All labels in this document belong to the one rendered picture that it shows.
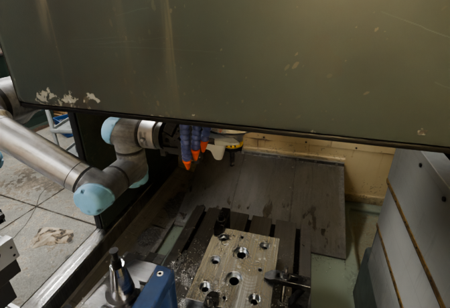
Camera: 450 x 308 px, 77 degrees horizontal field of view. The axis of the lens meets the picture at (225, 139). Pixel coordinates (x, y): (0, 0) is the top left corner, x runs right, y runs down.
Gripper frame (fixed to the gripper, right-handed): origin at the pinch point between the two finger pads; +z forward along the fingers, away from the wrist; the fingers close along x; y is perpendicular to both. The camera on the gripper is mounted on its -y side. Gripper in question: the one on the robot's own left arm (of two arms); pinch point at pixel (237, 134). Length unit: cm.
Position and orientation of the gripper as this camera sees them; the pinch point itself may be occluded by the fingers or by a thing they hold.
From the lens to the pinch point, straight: 65.4
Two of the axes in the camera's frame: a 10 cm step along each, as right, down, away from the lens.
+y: 0.2, 9.1, 4.2
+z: 9.6, 0.9, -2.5
